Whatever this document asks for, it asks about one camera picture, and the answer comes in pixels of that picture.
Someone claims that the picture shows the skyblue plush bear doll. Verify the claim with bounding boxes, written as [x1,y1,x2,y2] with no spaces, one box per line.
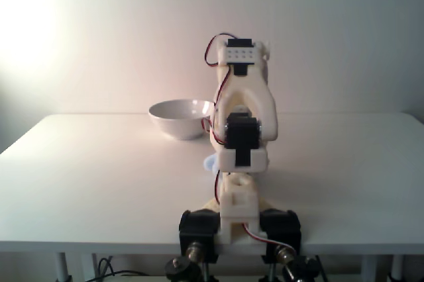
[202,154,220,174]

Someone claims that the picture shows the white ceramic bowl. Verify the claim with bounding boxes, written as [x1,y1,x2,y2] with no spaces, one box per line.
[148,99,215,141]

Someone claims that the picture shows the black table clamp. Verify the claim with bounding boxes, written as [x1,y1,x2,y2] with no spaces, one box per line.
[178,209,221,282]
[260,208,302,282]

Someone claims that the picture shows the white table leg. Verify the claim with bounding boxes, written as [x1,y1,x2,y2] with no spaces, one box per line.
[55,252,72,282]
[81,254,97,282]
[389,255,407,282]
[360,255,378,282]

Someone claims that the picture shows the red white black servo cable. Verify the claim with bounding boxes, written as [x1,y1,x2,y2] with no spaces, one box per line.
[241,222,296,254]
[203,32,240,68]
[198,66,235,146]
[214,169,223,205]

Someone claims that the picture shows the black round mount knob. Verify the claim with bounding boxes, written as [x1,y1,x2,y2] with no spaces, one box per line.
[164,257,187,278]

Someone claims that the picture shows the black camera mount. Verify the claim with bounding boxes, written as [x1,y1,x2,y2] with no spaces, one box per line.
[283,255,324,282]

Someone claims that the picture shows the thin black cable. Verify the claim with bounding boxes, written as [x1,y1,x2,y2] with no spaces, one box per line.
[94,257,150,279]

